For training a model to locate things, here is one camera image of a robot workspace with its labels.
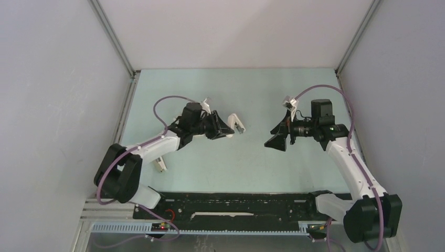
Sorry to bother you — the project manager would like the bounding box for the white stapler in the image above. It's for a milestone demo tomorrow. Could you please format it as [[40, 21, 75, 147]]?
[[228, 113, 246, 134]]

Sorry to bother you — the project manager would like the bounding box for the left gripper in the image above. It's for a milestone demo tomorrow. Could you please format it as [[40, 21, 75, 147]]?
[[191, 111, 234, 140]]

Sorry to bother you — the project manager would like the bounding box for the aluminium frame post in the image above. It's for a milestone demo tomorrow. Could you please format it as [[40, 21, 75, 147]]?
[[335, 0, 384, 77], [88, 0, 140, 142]]

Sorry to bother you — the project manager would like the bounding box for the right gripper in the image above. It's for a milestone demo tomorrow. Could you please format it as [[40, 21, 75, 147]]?
[[264, 109, 317, 151]]

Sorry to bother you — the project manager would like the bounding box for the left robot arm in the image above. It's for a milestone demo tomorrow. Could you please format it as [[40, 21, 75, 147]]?
[[94, 101, 246, 219]]

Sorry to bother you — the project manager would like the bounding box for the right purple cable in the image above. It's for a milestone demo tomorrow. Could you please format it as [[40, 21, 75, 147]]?
[[294, 84, 385, 252]]

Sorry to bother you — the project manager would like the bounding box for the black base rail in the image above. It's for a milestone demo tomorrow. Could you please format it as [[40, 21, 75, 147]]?
[[152, 191, 328, 233]]

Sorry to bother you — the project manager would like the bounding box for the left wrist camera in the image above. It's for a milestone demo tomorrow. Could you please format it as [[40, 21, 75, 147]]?
[[200, 97, 211, 114]]

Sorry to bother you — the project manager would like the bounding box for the beige open stapler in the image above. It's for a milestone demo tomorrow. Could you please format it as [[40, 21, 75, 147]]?
[[154, 156, 167, 173]]

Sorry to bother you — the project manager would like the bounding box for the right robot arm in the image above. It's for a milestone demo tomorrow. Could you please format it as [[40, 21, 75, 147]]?
[[264, 97, 402, 243]]

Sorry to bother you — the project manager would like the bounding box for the left aluminium frame post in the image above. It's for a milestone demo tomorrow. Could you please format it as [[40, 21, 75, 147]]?
[[88, 0, 140, 142]]

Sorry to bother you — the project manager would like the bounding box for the right aluminium frame post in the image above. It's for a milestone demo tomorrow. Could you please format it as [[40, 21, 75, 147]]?
[[335, 0, 384, 77]]

